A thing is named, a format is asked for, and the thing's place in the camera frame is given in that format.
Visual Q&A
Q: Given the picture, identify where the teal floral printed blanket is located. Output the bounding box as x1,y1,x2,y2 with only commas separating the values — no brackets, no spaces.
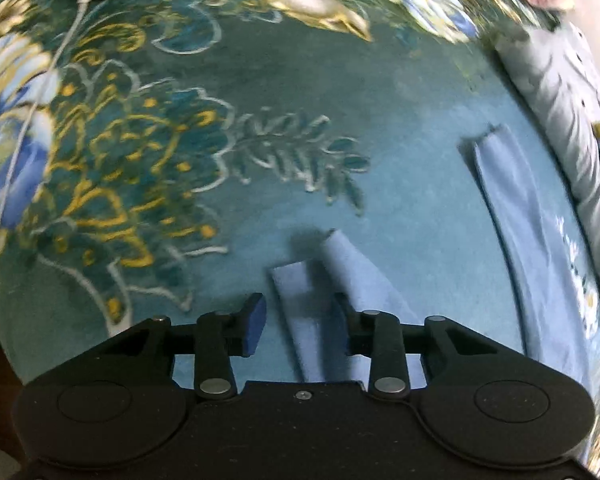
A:
0,0,600,478

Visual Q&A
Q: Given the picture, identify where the grey white patterned quilt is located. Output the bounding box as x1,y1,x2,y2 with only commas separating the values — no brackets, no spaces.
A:
495,19,600,311

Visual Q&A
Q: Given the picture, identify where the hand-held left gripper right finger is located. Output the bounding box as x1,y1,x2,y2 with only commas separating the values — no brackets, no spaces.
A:
333,293,526,402

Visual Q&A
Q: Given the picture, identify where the white charging cable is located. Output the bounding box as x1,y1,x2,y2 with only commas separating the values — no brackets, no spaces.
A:
0,0,94,311

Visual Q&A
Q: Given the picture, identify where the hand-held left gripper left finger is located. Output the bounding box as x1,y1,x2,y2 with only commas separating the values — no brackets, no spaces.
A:
97,293,268,402

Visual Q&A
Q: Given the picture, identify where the light blue garment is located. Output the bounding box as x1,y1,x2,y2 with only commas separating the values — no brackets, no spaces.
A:
268,123,600,397

